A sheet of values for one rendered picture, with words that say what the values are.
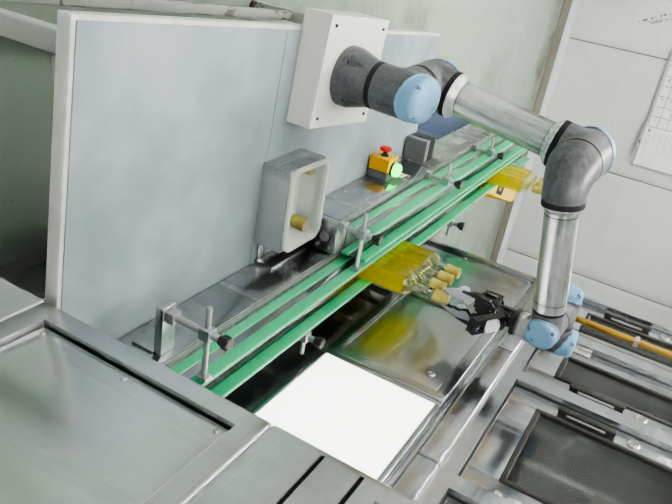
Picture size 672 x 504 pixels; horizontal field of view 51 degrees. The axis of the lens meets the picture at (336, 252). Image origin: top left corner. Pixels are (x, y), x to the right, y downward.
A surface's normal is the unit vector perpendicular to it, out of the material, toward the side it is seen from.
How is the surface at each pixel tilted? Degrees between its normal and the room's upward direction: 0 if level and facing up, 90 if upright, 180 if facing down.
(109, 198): 0
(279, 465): 90
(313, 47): 90
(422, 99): 12
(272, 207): 90
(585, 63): 90
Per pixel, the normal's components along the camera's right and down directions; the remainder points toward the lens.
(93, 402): 0.15, -0.88
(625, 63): -0.50, 0.32
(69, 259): 0.85, 0.34
